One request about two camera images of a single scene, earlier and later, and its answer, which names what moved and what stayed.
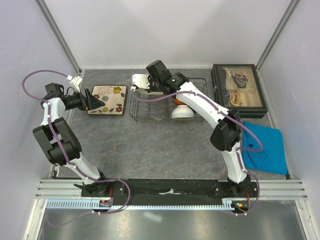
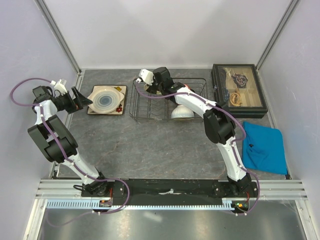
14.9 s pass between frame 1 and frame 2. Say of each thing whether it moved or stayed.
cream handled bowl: moved
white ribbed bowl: stayed
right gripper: stayed
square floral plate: stayed
